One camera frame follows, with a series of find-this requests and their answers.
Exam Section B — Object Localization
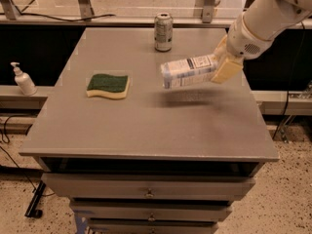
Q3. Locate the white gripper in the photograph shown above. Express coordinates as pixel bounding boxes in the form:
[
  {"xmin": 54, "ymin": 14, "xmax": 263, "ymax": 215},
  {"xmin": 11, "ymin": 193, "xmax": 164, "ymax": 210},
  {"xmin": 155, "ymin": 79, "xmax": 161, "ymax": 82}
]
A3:
[{"xmin": 211, "ymin": 14, "xmax": 273, "ymax": 84}]

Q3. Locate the blue label plastic bottle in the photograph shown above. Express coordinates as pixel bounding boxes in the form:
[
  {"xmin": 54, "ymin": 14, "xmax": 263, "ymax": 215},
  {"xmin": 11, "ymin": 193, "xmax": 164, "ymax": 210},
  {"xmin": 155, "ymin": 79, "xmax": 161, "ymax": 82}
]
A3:
[{"xmin": 160, "ymin": 55, "xmax": 217, "ymax": 89}]

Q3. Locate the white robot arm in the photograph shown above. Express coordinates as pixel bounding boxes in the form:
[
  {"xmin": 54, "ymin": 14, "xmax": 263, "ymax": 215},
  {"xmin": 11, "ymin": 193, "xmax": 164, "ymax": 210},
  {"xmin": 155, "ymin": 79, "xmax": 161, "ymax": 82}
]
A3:
[{"xmin": 211, "ymin": 0, "xmax": 312, "ymax": 84}]

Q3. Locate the green 7up can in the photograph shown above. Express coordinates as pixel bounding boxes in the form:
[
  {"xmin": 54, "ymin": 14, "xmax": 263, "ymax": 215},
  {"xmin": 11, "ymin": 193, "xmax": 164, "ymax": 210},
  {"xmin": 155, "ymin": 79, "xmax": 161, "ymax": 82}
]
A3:
[{"xmin": 154, "ymin": 13, "xmax": 174, "ymax": 52}]

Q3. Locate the white pump dispenser bottle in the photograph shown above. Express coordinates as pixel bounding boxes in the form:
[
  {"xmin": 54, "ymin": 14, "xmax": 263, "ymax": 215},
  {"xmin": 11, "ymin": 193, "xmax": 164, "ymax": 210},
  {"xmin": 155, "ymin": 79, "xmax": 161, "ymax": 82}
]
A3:
[{"xmin": 11, "ymin": 61, "xmax": 37, "ymax": 96}]

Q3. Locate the green and yellow sponge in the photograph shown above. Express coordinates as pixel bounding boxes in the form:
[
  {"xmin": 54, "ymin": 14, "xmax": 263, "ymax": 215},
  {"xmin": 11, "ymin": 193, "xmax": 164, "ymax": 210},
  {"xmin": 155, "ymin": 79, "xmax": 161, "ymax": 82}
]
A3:
[{"xmin": 86, "ymin": 74, "xmax": 130, "ymax": 99}]

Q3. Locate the grey drawer cabinet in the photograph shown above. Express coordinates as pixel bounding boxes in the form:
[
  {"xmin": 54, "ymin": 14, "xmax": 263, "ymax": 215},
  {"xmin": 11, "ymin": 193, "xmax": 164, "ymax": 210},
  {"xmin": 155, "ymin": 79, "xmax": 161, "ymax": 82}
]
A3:
[{"xmin": 21, "ymin": 27, "xmax": 278, "ymax": 234}]

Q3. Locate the black cable at right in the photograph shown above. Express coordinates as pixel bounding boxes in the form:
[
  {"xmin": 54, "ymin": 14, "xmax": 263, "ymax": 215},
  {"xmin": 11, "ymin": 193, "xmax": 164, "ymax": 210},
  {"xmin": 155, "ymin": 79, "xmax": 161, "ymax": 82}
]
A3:
[{"xmin": 271, "ymin": 21, "xmax": 308, "ymax": 140}]

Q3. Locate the black cable on ledge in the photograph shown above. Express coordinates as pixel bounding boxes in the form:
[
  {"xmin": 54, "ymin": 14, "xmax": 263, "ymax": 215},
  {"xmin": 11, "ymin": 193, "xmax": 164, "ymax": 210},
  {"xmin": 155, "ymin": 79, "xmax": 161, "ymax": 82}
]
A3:
[{"xmin": 19, "ymin": 13, "xmax": 117, "ymax": 22}]

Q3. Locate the black floor cable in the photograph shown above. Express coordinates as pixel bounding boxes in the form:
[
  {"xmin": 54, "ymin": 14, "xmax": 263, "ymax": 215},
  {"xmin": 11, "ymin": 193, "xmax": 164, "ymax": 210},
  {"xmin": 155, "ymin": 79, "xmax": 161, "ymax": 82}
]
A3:
[{"xmin": 0, "ymin": 114, "xmax": 57, "ymax": 198}]

